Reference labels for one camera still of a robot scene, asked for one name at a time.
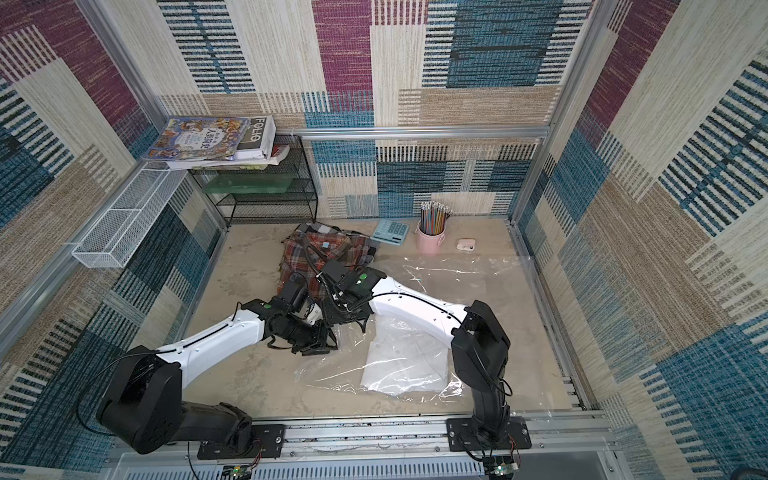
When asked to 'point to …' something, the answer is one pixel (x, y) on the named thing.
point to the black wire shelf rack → (285, 191)
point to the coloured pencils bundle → (433, 217)
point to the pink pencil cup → (428, 245)
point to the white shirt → (403, 359)
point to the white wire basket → (110, 241)
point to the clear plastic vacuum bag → (502, 281)
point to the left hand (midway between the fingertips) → (335, 345)
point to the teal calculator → (389, 232)
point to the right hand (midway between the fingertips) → (332, 318)
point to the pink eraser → (466, 244)
